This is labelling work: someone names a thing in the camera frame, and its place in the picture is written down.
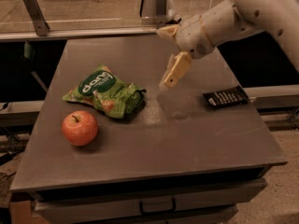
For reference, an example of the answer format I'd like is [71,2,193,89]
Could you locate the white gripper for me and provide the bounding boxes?
[156,15,215,91]

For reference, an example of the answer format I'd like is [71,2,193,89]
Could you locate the green rice chip bag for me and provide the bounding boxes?
[63,65,146,119]

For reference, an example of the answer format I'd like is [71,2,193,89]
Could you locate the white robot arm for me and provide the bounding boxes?
[157,0,299,91]

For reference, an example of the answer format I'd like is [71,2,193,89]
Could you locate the red apple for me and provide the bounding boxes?
[62,110,98,147]

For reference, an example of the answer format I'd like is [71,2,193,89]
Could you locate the black snack bar wrapper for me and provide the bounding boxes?
[203,86,249,109]

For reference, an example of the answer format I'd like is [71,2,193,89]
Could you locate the middle metal rail bracket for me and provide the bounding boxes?
[156,0,167,28]

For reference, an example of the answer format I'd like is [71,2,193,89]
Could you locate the metal rail bracket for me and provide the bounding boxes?
[22,0,50,36]
[156,0,167,28]

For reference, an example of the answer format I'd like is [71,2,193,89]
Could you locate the left metal rail bracket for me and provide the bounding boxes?
[22,0,50,36]

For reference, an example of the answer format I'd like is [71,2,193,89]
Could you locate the horizontal metal rail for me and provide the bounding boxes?
[0,27,156,42]

